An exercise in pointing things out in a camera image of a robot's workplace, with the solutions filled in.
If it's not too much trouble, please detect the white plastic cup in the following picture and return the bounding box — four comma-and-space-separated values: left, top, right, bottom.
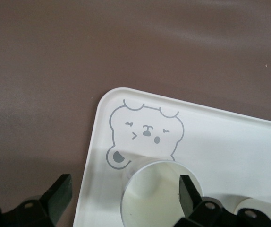
120, 159, 203, 227
234, 198, 271, 213

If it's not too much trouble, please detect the white tray with bear print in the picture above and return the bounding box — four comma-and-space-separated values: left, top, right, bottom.
73, 87, 271, 227

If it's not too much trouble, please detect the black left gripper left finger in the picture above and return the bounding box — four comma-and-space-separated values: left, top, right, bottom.
0, 174, 73, 227

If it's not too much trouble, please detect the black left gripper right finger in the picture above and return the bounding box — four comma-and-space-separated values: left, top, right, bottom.
176, 174, 271, 227

